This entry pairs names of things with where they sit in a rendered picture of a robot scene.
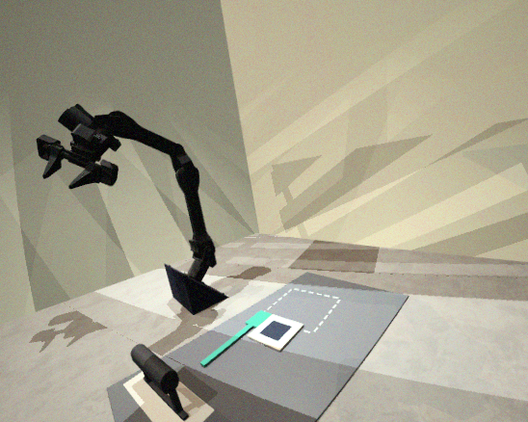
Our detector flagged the beige square tile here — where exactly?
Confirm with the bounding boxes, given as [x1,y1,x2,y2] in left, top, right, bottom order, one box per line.
[248,314,304,351]

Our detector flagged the turquoise small trowel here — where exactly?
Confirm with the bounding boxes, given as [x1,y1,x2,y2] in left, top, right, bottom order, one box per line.
[200,311,272,367]

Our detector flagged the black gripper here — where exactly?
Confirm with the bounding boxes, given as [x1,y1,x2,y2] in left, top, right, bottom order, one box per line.
[36,134,119,189]

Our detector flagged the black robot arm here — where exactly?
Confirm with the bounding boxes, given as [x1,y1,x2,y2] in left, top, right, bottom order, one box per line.
[58,104,217,283]

